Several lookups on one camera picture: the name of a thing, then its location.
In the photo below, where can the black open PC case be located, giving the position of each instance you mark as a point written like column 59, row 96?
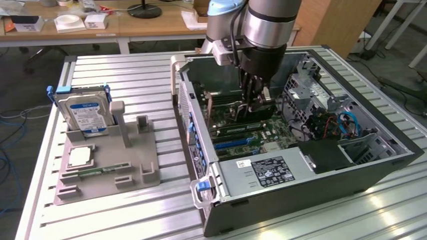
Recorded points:
column 301, row 200

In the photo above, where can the grey power supply unit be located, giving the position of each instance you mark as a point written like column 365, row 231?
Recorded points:
column 234, row 180

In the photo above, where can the open cardboard box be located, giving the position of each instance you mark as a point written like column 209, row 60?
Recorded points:
column 201, row 7

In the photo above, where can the graphics card with metal bracket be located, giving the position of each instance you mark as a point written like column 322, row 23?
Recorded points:
column 257, row 116

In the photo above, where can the small orange box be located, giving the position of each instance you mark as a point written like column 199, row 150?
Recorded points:
column 10, row 27

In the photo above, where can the black round lamp base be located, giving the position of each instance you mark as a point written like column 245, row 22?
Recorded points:
column 145, row 12

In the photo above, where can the white box with round recess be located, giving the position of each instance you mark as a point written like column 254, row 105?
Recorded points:
column 69, row 26

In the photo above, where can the black RAM stick with label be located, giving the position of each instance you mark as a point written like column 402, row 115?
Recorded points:
column 241, row 128

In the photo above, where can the green motherboard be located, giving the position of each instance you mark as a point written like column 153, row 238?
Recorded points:
column 277, row 130

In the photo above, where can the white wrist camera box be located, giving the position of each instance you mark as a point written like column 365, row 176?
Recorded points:
column 223, row 53

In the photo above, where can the silver CPU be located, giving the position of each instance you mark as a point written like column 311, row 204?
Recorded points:
column 82, row 157

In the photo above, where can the grey parts rack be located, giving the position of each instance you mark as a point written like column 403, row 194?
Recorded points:
column 107, row 180

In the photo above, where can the black and white box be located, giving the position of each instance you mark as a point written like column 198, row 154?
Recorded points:
column 29, row 26

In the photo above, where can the blue case latch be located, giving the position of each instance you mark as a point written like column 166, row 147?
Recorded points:
column 202, row 187

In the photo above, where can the green RAM stick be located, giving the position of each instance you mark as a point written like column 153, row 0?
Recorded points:
column 97, row 171

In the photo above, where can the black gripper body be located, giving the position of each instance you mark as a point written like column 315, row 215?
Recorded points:
column 262, row 62

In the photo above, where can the office chair base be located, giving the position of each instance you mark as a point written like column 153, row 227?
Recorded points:
column 41, row 53

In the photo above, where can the wooden desk white frame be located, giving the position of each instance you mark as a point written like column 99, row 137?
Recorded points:
column 49, row 35

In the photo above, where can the silver metal drive cage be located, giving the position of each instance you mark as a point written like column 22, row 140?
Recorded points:
column 301, row 95

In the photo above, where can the black floor stand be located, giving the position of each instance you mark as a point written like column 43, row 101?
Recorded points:
column 407, row 87

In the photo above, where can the wooden cabinet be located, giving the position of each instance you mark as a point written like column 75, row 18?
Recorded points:
column 334, row 25

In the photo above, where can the blue expansion slot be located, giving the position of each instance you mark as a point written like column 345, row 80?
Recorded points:
column 234, row 143

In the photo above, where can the silver chipset heatsink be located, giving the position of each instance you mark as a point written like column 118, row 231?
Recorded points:
column 274, row 147

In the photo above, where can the white table frame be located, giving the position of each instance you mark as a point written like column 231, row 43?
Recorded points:
column 401, row 23

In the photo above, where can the hard disk with blue caddy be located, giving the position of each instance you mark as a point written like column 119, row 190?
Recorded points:
column 85, row 112

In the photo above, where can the stack of white papers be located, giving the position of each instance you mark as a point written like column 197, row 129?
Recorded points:
column 194, row 22

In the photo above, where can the small white labelled box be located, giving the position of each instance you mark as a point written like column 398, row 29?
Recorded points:
column 95, row 22

